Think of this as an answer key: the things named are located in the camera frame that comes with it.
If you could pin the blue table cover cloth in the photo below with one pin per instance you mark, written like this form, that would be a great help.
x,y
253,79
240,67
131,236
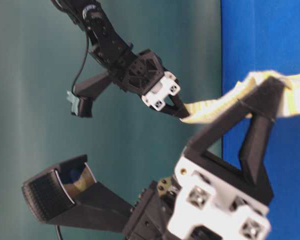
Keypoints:
x,y
260,35

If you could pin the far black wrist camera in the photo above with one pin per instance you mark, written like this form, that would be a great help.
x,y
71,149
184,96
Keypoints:
x,y
86,92

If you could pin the yellow white checkered towel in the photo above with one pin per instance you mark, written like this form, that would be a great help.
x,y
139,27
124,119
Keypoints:
x,y
206,111

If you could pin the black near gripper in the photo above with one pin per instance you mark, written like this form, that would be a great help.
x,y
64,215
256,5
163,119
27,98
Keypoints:
x,y
151,217

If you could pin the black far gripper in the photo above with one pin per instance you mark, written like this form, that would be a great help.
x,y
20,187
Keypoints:
x,y
141,74

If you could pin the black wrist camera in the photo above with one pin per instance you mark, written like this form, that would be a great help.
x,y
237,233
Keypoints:
x,y
86,92
68,194

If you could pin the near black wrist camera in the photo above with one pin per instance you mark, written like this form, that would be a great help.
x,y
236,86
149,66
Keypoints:
x,y
68,194

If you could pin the black far robot arm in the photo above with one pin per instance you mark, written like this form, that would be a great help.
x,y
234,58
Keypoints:
x,y
110,50

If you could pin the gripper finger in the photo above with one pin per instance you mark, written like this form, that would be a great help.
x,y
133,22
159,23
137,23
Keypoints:
x,y
248,184

